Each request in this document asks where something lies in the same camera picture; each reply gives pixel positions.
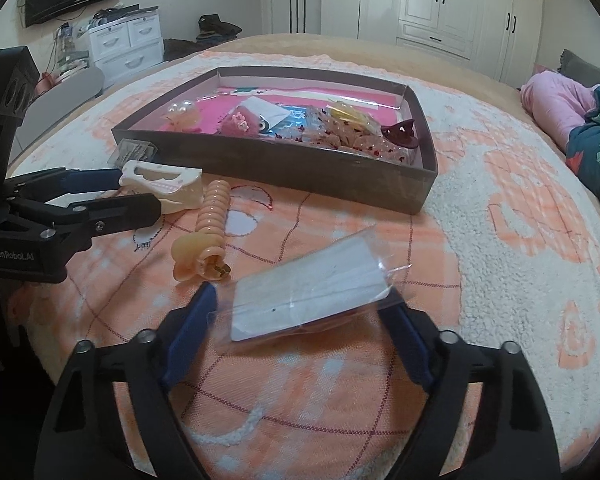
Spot white drawer cabinet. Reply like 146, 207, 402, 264
82, 8, 164, 88

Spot peach white patterned blanket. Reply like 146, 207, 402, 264
16, 53, 600, 479

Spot white wardrobe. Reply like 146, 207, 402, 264
321, 0, 544, 88

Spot sheer floral hair bow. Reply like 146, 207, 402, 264
301, 117, 416, 165

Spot pink fuzzy hair clip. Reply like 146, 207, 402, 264
219, 108, 260, 136

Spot peach spiral hair claw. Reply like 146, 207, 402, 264
171, 180, 230, 282

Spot earring card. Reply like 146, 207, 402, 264
209, 228, 411, 351

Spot white bedroom door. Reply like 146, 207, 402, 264
261, 0, 322, 35

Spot white card in bag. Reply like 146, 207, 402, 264
239, 96, 290, 128

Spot cream white hair claw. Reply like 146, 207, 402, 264
119, 160, 204, 214

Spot yellow hair ties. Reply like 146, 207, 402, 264
324, 100, 372, 129

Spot brown shallow cardboard box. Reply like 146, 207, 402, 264
111, 66, 439, 214

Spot grey striped hair clip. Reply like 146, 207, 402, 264
108, 139, 158, 169

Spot dark clothes pile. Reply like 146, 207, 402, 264
163, 14, 242, 62

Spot large pearl hair clip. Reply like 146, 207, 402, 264
164, 101, 201, 133

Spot pink padded jacket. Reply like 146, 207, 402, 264
520, 70, 597, 152

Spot tan bed cover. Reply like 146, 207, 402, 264
7, 32, 600, 221

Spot dark red snap clip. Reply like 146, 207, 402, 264
380, 118, 419, 150

